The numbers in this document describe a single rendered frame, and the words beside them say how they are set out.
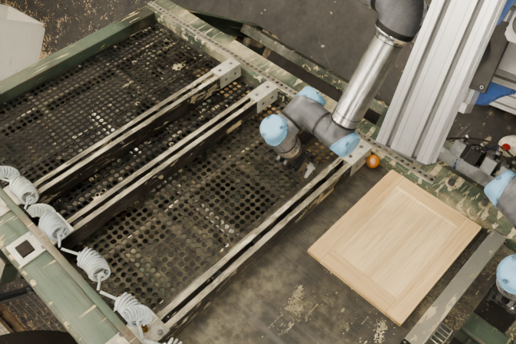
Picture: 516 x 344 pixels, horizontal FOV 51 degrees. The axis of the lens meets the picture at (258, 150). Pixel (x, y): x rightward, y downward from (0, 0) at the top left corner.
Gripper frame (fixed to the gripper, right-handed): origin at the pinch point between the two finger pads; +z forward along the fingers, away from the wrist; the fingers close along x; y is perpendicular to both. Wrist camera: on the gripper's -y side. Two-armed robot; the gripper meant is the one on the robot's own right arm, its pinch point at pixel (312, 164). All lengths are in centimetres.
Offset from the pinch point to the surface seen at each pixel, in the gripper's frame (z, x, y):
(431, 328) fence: 18, 53, 24
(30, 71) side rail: -4, -137, 23
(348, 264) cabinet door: 18.3, 21.7, 20.4
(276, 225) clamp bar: 12.5, -5.2, 22.4
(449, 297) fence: 23, 52, 13
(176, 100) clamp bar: 12, -72, 1
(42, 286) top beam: -27, -42, 76
